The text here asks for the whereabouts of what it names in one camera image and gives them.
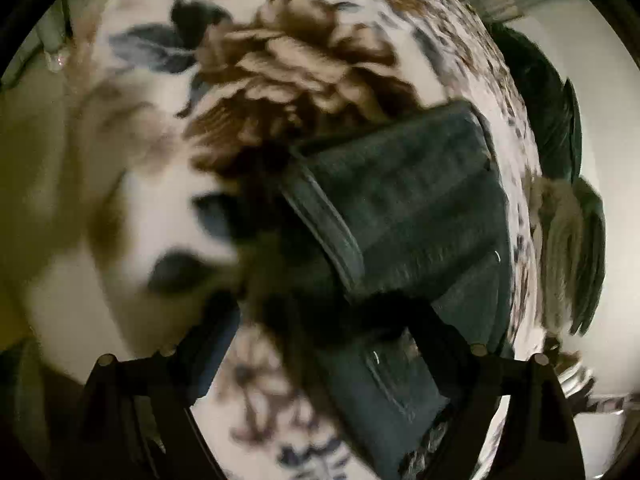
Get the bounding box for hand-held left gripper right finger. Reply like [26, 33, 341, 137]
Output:
[407, 305, 587, 480]

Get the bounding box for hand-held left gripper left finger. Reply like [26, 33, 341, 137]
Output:
[64, 294, 243, 480]

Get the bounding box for dark blue denim pants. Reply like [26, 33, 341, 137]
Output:
[279, 99, 516, 480]

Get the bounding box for floral printed blanket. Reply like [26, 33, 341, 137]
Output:
[20, 0, 631, 480]

